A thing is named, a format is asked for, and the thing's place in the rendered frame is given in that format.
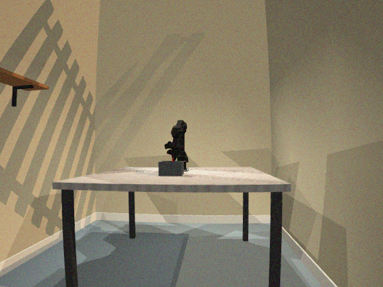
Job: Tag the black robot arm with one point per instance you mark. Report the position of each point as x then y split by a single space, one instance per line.
177 133

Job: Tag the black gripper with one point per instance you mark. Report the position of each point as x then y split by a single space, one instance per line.
175 151

